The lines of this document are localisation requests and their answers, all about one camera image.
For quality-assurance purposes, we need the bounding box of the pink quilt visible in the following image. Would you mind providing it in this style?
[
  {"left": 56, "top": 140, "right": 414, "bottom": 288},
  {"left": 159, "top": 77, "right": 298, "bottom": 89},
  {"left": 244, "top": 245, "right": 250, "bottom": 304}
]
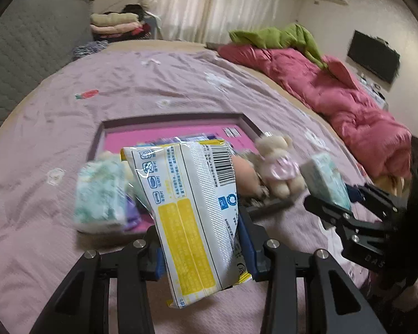
[{"left": 218, "top": 43, "right": 413, "bottom": 178}]

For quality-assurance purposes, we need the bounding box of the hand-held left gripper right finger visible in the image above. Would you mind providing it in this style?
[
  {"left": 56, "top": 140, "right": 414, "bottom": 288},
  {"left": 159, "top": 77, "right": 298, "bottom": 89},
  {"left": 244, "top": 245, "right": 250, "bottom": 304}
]
[{"left": 237, "top": 206, "right": 387, "bottom": 334}]

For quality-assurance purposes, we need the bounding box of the pink book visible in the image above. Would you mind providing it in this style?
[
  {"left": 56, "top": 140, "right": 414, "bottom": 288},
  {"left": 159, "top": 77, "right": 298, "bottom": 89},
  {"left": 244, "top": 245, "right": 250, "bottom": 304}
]
[{"left": 104, "top": 125, "right": 251, "bottom": 168}]

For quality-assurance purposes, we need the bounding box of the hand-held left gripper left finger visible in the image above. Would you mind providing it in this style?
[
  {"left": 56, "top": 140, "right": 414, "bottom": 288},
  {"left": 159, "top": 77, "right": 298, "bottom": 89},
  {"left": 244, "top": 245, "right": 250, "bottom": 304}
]
[{"left": 30, "top": 226, "right": 165, "bottom": 334}]

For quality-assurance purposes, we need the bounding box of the black garment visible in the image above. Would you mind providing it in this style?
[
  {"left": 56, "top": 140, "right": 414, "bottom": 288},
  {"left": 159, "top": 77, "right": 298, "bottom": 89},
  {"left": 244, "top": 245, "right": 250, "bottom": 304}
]
[{"left": 122, "top": 3, "right": 150, "bottom": 19}]

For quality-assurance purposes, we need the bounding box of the plush bear pink dress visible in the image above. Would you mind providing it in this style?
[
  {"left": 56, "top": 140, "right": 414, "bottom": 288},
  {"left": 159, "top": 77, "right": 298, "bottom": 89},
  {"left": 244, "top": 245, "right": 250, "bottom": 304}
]
[{"left": 254, "top": 133, "right": 307, "bottom": 197}]

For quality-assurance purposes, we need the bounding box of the grey quilted headboard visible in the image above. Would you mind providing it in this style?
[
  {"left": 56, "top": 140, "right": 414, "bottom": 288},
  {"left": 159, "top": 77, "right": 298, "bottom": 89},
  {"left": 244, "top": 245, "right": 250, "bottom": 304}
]
[{"left": 0, "top": 0, "right": 94, "bottom": 143}]

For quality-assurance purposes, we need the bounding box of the shallow brown box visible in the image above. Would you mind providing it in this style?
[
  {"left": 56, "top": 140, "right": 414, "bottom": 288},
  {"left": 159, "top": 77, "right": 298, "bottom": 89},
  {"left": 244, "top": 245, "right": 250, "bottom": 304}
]
[{"left": 87, "top": 112, "right": 295, "bottom": 218}]

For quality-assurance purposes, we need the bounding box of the blue patterned cloth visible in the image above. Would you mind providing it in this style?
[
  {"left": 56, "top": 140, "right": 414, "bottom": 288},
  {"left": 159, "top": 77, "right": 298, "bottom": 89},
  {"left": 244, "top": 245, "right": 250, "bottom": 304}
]
[{"left": 72, "top": 40, "right": 108, "bottom": 60}]

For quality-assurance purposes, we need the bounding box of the plush doll purple dress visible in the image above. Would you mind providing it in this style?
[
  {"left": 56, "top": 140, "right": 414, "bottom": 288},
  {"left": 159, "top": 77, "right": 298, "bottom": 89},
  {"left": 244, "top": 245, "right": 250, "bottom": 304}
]
[{"left": 98, "top": 150, "right": 143, "bottom": 232}]

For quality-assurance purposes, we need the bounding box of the green white tissue pack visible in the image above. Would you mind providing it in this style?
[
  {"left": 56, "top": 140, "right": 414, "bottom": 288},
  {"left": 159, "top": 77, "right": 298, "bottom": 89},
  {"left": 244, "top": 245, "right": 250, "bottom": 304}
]
[
  {"left": 72, "top": 159, "right": 130, "bottom": 234},
  {"left": 300, "top": 152, "right": 352, "bottom": 213}
]

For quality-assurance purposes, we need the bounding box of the dark red cloth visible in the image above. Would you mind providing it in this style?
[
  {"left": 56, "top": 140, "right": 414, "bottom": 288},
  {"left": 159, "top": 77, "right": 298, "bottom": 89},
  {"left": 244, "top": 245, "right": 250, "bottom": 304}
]
[{"left": 130, "top": 21, "right": 158, "bottom": 40}]

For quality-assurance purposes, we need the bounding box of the white curtain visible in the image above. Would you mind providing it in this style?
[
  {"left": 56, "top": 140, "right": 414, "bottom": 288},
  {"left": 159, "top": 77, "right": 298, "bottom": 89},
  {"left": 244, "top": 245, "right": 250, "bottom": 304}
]
[{"left": 139, "top": 0, "right": 290, "bottom": 44}]

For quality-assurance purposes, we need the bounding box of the green cloth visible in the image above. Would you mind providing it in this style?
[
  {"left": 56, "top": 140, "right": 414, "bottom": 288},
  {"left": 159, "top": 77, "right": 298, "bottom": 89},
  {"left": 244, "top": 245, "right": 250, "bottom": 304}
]
[{"left": 229, "top": 23, "right": 330, "bottom": 70}]

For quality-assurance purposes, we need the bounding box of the pink folded blanket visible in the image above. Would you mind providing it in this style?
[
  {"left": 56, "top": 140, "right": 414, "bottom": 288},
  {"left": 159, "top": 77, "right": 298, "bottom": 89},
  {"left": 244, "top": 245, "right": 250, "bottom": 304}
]
[{"left": 91, "top": 21, "right": 143, "bottom": 36}]

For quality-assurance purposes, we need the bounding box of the yellow white packet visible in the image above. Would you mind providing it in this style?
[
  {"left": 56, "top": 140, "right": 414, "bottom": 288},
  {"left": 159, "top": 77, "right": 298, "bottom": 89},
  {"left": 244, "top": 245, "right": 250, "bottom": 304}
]
[{"left": 120, "top": 138, "right": 253, "bottom": 310}]

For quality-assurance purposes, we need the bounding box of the black television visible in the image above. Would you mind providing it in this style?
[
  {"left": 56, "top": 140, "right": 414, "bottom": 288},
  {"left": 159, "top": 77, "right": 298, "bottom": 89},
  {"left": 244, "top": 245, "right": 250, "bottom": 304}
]
[{"left": 347, "top": 30, "right": 401, "bottom": 84}]

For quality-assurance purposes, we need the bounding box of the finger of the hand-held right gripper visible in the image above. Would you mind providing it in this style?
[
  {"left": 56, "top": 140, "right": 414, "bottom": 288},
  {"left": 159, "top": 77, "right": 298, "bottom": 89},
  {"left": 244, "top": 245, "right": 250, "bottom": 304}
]
[
  {"left": 346, "top": 184, "right": 408, "bottom": 227},
  {"left": 304, "top": 195, "right": 361, "bottom": 237}
]

